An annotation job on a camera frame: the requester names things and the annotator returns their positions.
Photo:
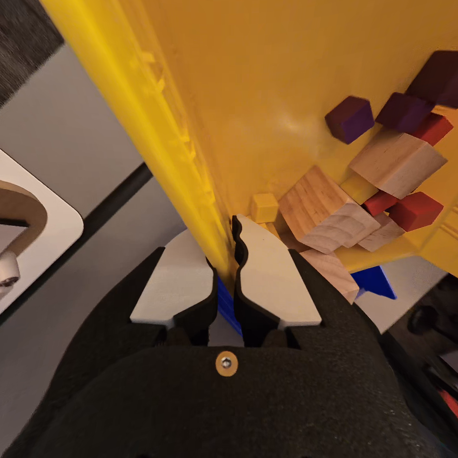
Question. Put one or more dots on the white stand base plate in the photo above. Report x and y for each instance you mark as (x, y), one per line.
(64, 222)

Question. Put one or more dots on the pile of wooden cubes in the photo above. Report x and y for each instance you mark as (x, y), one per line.
(393, 161)

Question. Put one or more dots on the yellow plastic bin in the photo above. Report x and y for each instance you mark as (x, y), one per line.
(232, 107)

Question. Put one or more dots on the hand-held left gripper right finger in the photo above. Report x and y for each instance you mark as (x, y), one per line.
(272, 279)

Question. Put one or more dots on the blue plastic bin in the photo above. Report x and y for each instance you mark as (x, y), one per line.
(372, 282)

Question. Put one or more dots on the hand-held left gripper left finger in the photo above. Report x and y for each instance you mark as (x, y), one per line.
(171, 286)

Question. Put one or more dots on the white stand knob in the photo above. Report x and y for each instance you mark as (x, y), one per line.
(8, 270)

